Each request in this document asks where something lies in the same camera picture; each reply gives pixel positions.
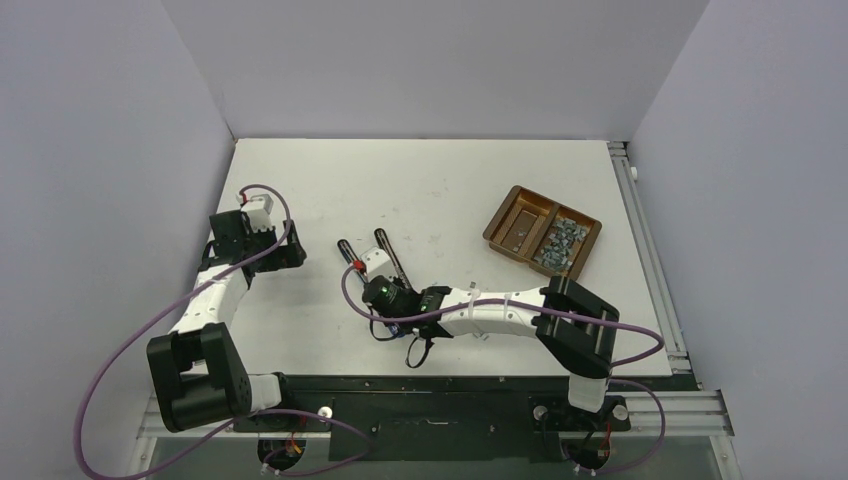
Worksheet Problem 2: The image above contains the aluminium front rail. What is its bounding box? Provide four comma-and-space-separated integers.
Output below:
137, 390, 735, 440

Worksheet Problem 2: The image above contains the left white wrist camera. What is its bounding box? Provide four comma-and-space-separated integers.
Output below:
240, 194, 274, 233

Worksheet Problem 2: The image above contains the blue stapler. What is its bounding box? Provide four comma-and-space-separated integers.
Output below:
337, 239, 403, 342

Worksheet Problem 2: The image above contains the black stapler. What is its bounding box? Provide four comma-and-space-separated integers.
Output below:
374, 228, 414, 290

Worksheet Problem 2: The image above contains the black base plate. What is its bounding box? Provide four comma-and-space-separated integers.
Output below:
233, 374, 632, 464

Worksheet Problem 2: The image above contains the aluminium side rail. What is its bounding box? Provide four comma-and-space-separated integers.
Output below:
607, 141, 692, 375

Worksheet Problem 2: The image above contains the brown plastic tray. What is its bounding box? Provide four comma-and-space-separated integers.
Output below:
482, 185, 603, 280

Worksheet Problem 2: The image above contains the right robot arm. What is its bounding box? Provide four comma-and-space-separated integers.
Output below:
361, 275, 618, 428

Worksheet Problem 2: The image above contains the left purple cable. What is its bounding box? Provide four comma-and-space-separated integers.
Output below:
72, 184, 374, 480

